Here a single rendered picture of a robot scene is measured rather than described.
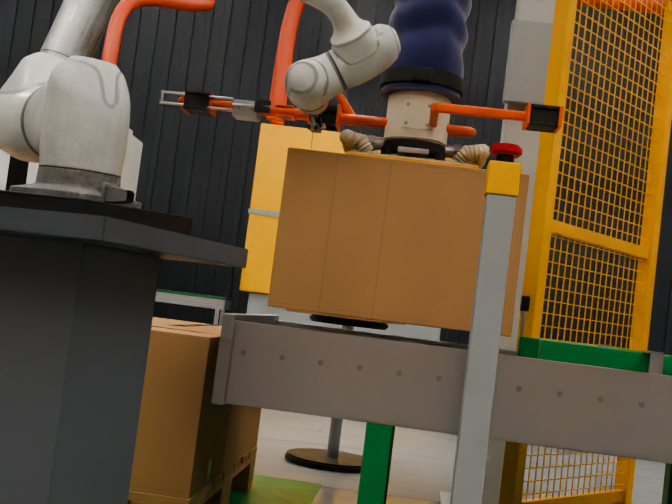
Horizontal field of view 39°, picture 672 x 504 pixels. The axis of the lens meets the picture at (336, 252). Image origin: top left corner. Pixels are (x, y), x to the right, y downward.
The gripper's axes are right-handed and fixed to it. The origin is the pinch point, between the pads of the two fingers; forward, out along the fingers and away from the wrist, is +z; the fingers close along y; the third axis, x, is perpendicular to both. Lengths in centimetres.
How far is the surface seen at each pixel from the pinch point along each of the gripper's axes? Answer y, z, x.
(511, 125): -24, 92, 58
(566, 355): 56, -25, 68
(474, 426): 72, -54, 47
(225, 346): 63, -36, -10
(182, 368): 71, -20, -23
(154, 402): 80, -20, -29
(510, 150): 15, -55, 48
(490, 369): 60, -54, 49
